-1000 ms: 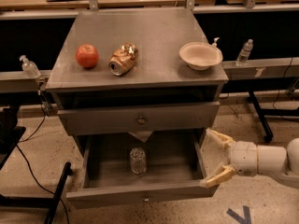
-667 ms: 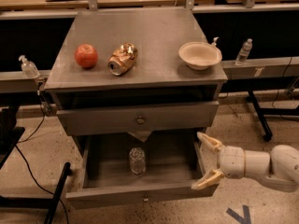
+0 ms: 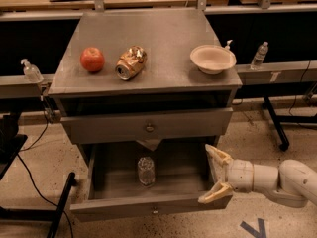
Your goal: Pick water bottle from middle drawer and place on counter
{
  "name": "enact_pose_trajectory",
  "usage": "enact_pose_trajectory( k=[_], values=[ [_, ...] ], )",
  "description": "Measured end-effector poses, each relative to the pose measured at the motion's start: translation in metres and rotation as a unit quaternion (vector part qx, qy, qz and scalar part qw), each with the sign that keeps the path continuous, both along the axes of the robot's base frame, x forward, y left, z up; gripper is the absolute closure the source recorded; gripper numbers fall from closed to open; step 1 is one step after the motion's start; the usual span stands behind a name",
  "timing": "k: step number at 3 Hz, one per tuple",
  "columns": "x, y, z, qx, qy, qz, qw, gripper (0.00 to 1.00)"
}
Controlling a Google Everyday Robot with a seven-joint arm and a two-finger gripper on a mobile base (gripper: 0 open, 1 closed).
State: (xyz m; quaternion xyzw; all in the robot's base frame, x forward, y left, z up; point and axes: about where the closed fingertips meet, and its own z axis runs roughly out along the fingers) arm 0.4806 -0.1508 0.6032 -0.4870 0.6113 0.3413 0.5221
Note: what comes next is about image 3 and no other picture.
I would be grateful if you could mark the red apple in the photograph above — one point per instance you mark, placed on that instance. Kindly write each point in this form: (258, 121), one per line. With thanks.
(92, 59)

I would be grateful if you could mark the crushed gold soda can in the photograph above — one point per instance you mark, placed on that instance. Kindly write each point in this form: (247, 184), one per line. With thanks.
(131, 62)

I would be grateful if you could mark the black stand leg left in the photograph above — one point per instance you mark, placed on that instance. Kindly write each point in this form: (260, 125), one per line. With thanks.
(53, 216)

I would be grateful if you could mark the closed grey upper drawer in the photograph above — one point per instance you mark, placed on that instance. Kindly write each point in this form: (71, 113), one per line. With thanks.
(92, 129)

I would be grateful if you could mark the grey metal rail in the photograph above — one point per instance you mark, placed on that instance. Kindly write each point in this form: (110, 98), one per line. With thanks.
(273, 79)

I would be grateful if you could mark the left hand sanitizer bottle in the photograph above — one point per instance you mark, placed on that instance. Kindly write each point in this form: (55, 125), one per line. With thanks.
(31, 72)

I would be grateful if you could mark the open grey lower drawer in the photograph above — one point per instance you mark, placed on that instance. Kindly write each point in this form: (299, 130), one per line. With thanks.
(114, 191)

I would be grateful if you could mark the sanitizer pump behind bowl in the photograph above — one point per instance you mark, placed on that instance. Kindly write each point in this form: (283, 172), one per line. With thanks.
(228, 44)

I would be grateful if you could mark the right background water bottle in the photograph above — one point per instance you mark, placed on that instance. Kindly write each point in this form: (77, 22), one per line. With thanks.
(259, 56)

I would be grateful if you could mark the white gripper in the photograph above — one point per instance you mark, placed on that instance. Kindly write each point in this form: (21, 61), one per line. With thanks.
(240, 176)

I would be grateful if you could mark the white paper bowl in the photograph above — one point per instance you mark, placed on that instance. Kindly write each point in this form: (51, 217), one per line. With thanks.
(211, 59)

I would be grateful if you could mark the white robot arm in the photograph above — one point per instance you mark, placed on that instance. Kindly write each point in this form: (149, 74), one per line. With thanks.
(292, 184)

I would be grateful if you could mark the black table leg right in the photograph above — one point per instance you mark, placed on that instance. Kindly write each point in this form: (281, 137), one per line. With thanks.
(279, 119)

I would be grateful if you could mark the clear plastic water bottle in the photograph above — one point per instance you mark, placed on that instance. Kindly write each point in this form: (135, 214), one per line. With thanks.
(146, 171)

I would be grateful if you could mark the grey drawer cabinet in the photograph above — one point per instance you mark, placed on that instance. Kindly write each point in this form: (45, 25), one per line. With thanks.
(169, 80)

